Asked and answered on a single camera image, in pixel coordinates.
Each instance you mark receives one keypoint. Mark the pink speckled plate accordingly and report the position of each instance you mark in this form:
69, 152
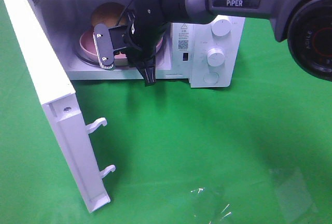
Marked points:
86, 43

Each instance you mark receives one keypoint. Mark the white microwave oven body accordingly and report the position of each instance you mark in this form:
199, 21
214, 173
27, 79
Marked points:
59, 33

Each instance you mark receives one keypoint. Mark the white microwave door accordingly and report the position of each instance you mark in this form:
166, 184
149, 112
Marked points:
58, 99

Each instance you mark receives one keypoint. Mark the upper white microwave knob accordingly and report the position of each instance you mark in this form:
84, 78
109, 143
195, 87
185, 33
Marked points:
221, 27

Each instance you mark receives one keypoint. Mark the round white door-release button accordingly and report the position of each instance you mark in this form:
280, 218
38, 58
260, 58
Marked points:
211, 78

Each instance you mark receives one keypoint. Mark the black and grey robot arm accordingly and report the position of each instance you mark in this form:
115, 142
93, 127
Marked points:
304, 24

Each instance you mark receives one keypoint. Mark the white microwave knob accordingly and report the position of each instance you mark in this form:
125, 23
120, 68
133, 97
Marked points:
221, 27
215, 57

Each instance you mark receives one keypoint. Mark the burger with lettuce and cheese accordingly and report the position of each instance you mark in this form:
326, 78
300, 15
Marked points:
108, 14

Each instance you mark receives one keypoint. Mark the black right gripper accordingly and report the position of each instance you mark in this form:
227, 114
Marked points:
151, 20

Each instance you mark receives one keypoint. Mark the lower white microwave knob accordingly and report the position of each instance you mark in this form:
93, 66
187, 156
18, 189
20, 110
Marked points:
215, 57

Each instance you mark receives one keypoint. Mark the green table cloth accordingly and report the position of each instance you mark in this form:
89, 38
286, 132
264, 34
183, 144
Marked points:
258, 151

